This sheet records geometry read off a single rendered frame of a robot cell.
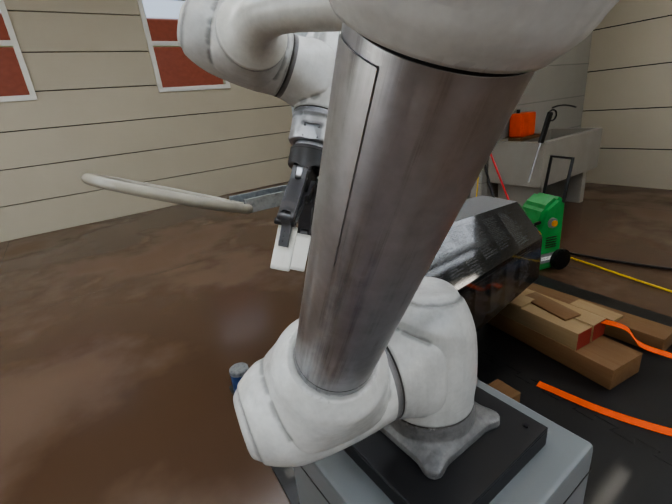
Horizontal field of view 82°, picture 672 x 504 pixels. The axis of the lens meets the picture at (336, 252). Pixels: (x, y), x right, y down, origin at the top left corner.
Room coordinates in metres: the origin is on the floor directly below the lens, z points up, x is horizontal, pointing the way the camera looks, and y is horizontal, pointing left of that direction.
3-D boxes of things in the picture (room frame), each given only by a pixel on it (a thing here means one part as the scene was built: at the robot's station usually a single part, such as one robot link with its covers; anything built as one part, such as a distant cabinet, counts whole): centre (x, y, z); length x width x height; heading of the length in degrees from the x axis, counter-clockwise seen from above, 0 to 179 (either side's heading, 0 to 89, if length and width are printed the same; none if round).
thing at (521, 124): (4.57, -2.31, 0.99); 0.50 x 0.22 x 0.33; 124
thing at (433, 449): (0.55, -0.15, 0.87); 0.22 x 0.18 x 0.06; 124
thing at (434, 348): (0.54, -0.13, 1.00); 0.18 x 0.16 x 0.22; 114
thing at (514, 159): (4.46, -2.53, 0.43); 1.30 x 0.62 x 0.86; 124
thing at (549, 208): (2.90, -1.65, 0.43); 0.35 x 0.35 x 0.87; 14
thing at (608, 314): (1.94, -1.49, 0.12); 0.25 x 0.10 x 0.01; 27
